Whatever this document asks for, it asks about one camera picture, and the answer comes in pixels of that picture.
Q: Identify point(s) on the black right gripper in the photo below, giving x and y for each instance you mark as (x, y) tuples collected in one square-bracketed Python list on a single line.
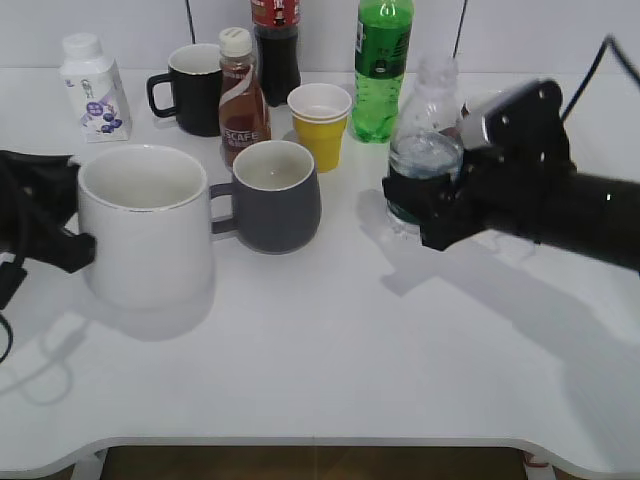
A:
[(527, 190)]

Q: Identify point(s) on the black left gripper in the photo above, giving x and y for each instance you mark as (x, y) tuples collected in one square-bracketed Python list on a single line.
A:
[(49, 183)]

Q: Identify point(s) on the clear water bottle green label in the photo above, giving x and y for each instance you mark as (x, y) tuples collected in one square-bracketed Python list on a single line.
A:
[(417, 149)]

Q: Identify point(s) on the white ceramic mug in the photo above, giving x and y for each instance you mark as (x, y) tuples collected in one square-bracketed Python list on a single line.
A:
[(148, 209)]

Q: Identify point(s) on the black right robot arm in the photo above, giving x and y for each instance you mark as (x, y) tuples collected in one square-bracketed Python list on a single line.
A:
[(608, 213)]

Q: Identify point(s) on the red ceramic mug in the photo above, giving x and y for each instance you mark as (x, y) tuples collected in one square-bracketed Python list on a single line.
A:
[(451, 118)]

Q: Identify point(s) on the dark grey ceramic mug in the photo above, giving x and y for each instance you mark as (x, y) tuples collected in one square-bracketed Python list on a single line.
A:
[(275, 197)]

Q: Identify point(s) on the black ceramic mug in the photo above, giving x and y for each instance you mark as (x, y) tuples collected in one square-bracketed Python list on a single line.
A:
[(195, 76)]

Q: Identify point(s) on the yellow paper cup stack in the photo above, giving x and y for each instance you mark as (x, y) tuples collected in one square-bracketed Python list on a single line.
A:
[(320, 113)]

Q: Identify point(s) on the white blueberry milk carton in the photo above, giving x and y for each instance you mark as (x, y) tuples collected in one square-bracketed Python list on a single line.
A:
[(94, 86)]

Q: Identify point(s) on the green soda bottle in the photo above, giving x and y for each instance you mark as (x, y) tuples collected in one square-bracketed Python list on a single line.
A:
[(383, 33)]

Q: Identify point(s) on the brown coffee drink bottle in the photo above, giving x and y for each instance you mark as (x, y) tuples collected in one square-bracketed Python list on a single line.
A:
[(244, 117)]

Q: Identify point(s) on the dark cola bottle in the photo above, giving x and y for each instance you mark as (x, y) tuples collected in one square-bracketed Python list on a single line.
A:
[(276, 32)]

